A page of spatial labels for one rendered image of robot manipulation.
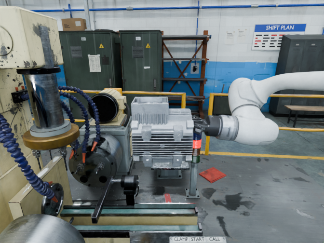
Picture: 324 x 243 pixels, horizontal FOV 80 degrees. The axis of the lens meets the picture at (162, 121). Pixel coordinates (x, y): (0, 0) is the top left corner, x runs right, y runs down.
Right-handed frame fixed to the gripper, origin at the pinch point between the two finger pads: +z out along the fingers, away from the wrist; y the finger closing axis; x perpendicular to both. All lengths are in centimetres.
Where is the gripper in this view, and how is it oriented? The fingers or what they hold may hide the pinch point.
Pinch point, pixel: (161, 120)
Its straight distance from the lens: 69.1
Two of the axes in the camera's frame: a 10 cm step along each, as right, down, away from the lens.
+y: 0.0, 3.3, -9.4
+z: -9.9, -1.1, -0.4
